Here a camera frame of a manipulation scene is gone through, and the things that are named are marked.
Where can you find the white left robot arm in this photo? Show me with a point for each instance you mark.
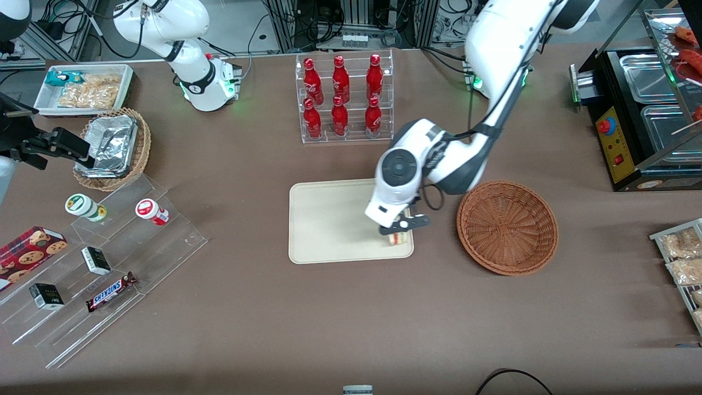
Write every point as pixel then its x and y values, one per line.
pixel 493 49

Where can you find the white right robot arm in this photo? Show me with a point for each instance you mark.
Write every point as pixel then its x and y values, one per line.
pixel 192 71

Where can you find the white rectangular snack tray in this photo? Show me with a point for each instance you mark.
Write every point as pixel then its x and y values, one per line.
pixel 44 101

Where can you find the light wicker basket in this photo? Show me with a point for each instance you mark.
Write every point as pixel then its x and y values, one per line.
pixel 141 148

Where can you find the brown wicker basket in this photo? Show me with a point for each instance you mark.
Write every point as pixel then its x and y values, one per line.
pixel 507 227

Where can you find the beige plastic tray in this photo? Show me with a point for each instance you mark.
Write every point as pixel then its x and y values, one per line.
pixel 329 225

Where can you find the silver foil container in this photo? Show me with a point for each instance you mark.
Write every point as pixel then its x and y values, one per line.
pixel 115 131
pixel 107 162

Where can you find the clear bag of crackers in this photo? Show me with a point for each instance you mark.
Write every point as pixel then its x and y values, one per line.
pixel 90 94

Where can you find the green lid white jar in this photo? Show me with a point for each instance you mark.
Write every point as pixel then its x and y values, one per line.
pixel 82 206

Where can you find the teal snack packet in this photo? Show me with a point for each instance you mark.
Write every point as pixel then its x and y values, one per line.
pixel 57 78

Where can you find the clear acrylic bottle rack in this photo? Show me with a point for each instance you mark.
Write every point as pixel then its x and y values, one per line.
pixel 356 137

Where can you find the red lid white jar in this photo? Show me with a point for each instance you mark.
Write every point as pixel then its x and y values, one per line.
pixel 151 211

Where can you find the red cola bottle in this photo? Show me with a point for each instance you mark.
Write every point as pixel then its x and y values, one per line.
pixel 312 120
pixel 373 118
pixel 374 77
pixel 339 118
pixel 340 79
pixel 312 82

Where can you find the red plaid cookie box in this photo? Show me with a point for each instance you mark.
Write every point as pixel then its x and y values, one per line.
pixel 27 255

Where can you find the small black box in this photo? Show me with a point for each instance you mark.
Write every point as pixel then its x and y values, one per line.
pixel 96 261
pixel 46 296

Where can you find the clear acrylic stepped display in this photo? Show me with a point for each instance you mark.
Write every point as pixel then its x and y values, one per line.
pixel 164 252

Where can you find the Snickers chocolate bar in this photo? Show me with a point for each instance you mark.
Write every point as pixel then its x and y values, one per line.
pixel 109 292

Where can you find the grey device at table edge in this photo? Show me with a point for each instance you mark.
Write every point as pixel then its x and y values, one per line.
pixel 357 390

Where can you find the white power strip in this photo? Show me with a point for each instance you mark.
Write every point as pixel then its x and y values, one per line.
pixel 354 40

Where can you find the black food warmer machine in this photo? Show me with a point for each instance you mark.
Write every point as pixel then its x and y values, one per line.
pixel 603 88

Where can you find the clear bag of nuts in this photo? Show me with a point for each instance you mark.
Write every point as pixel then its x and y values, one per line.
pixel 680 244
pixel 685 271

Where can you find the steel warmer pan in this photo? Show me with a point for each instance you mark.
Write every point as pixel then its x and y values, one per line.
pixel 666 126
pixel 647 77

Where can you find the red sausage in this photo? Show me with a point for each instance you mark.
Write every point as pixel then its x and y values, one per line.
pixel 686 35
pixel 692 58

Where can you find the grey aluminium frame rack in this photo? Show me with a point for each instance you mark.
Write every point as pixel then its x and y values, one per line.
pixel 282 24

